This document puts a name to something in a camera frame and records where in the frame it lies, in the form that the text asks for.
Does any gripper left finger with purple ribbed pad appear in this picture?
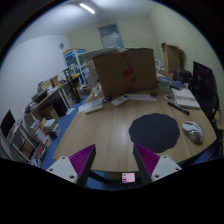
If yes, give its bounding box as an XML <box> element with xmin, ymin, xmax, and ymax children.
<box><xmin>47</xmin><ymin>145</ymin><xmax>96</xmax><ymax>186</ymax></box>

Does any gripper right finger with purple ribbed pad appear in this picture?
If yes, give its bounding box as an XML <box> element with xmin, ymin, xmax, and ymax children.
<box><xmin>133</xmin><ymin>144</ymin><xmax>181</xmax><ymax>185</ymax></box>

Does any dark round mouse pad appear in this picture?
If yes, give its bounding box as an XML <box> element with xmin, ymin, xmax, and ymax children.
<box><xmin>129</xmin><ymin>113</ymin><xmax>180</xmax><ymax>153</ymax></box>

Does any white grey computer mouse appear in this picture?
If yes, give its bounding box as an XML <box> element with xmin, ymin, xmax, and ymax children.
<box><xmin>182</xmin><ymin>121</ymin><xmax>203</xmax><ymax>144</ymax></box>

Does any small black mouse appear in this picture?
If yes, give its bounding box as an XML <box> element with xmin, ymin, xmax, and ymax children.
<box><xmin>102</xmin><ymin>96</ymin><xmax>112</xmax><ymax>103</ymax></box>

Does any pink lit phone screen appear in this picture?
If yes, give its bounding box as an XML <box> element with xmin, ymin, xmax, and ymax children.
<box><xmin>122</xmin><ymin>173</ymin><xmax>135</xmax><ymax>183</ymax></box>

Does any white flat keyboard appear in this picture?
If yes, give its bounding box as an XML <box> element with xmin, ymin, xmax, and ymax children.
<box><xmin>85</xmin><ymin>104</ymin><xmax>103</xmax><ymax>114</ymax></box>

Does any black pen-like remote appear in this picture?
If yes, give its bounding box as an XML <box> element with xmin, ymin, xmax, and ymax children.
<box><xmin>167</xmin><ymin>102</ymin><xmax>190</xmax><ymax>116</ymax></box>

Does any cluttered white shelf desk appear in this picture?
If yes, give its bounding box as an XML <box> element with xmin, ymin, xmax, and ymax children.
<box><xmin>24</xmin><ymin>77</ymin><xmax>79</xmax><ymax>140</ymax></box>

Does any white paper sheet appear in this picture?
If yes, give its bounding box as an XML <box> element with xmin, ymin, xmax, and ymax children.
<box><xmin>129</xmin><ymin>94</ymin><xmax>157</xmax><ymax>102</ymax></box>

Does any white remote control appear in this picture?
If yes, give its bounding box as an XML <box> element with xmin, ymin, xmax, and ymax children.
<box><xmin>111</xmin><ymin>94</ymin><xmax>130</xmax><ymax>107</ymax></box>

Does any open white book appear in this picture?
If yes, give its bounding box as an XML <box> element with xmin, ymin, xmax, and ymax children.
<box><xmin>172</xmin><ymin>88</ymin><xmax>200</xmax><ymax>109</ymax></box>

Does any black monitor at left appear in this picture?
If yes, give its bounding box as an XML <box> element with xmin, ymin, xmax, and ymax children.
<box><xmin>0</xmin><ymin>111</ymin><xmax>15</xmax><ymax>138</ymax></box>

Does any black computer monitor right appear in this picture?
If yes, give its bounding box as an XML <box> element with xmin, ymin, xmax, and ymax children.
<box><xmin>190</xmin><ymin>61</ymin><xmax>219</xmax><ymax>123</ymax></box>

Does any large brown cardboard box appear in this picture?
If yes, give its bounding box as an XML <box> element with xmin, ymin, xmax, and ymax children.
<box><xmin>93</xmin><ymin>48</ymin><xmax>157</xmax><ymax>97</ymax></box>

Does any white blue metal shelf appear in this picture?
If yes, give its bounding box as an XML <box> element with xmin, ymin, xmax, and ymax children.
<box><xmin>63</xmin><ymin>48</ymin><xmax>88</xmax><ymax>85</ymax></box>

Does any tall cardboard box corner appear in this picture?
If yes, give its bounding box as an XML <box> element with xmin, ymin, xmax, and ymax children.
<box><xmin>161</xmin><ymin>43</ymin><xmax>180</xmax><ymax>73</ymax></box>

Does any ceiling tube light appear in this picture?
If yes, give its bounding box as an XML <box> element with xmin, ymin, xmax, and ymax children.
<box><xmin>79</xmin><ymin>3</ymin><xmax>95</xmax><ymax>14</ymax></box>

